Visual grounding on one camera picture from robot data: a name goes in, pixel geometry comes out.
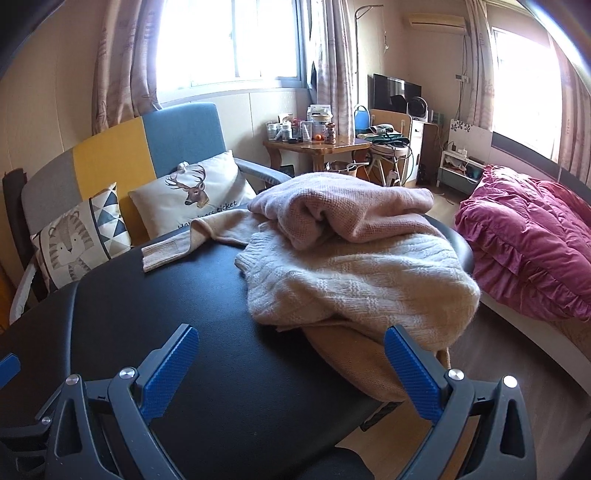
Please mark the deer print cushion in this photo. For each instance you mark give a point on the deer print cushion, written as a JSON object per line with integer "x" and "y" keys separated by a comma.
{"x": 194, "y": 189}

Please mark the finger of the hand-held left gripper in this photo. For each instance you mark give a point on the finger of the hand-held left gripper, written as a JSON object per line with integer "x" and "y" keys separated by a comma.
{"x": 9, "y": 371}

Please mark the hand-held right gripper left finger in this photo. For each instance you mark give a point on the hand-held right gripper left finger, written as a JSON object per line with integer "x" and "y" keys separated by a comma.
{"x": 168, "y": 369}

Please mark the white air conditioner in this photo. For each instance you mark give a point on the white air conditioner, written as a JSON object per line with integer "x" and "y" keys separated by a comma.
{"x": 436, "y": 22}

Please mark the black rolled mat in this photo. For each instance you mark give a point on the black rolled mat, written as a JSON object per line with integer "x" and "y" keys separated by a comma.
{"x": 14, "y": 207}

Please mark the white bed frame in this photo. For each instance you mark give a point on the white bed frame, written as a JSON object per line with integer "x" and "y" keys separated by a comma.
{"x": 531, "y": 332}

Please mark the white bedside cabinet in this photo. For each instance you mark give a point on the white bedside cabinet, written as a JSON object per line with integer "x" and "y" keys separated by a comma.
{"x": 422, "y": 147}

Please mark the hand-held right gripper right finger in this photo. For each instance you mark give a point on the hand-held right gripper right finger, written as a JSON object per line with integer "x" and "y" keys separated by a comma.
{"x": 411, "y": 374}

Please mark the patterned beige curtain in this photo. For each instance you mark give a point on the patterned beige curtain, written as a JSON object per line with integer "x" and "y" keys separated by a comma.
{"x": 124, "y": 69}
{"x": 480, "y": 69}
{"x": 577, "y": 115}
{"x": 337, "y": 69}

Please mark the tiger print cushion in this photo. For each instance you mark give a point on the tiger print cushion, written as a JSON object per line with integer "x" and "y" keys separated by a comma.
{"x": 69, "y": 249}

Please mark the wooden side table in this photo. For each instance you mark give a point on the wooden side table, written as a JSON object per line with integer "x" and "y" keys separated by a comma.
{"x": 323, "y": 147}

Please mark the pink knit sweater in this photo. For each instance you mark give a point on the pink knit sweater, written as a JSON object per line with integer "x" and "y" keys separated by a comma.
{"x": 323, "y": 203}

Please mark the small white fan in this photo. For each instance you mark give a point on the small white fan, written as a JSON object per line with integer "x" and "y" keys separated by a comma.
{"x": 418, "y": 108}

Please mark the group of jars and bottles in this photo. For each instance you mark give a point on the group of jars and bottles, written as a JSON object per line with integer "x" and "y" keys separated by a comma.
{"x": 300, "y": 127}

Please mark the black television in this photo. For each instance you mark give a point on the black television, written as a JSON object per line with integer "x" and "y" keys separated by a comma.
{"x": 388, "y": 92}

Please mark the white low shelf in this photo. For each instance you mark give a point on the white low shelf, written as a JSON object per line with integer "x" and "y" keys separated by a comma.
{"x": 459, "y": 168}

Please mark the grey yellow blue sofa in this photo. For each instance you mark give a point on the grey yellow blue sofa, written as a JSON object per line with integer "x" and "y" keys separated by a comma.
{"x": 175, "y": 134}

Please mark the pink ruffled quilt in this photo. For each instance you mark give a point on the pink ruffled quilt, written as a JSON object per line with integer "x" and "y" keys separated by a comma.
{"x": 521, "y": 240}

